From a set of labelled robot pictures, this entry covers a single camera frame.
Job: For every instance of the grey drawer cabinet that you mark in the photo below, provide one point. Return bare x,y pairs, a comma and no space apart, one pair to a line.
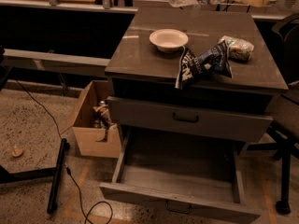
139,71

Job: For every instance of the grey middle drawer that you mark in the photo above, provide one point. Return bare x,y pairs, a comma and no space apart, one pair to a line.
189,120

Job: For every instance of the grey drawer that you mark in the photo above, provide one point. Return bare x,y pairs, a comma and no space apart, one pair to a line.
189,120
180,173

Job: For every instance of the grey bottom drawer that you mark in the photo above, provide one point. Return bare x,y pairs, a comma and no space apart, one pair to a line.
180,173

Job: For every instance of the green white snack bag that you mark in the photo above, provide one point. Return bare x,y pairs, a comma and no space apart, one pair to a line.
238,49

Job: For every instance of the blue chip bag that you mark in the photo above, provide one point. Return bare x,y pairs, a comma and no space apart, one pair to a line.
192,68

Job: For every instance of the white bowl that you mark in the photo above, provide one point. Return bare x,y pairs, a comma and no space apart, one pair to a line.
168,40

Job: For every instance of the black office chair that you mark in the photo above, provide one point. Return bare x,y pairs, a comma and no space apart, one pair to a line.
282,39

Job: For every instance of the crumpled items in box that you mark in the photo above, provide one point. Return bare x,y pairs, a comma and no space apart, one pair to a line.
103,120

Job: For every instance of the cardboard box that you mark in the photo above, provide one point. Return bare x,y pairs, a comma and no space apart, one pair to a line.
92,138

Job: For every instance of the black table leg base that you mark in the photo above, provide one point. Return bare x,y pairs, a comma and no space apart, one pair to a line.
53,172

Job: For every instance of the small wooden floor stand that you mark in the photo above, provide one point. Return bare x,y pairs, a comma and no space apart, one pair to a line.
16,152

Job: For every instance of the grey metal bench rail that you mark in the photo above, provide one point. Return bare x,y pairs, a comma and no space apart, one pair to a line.
43,61

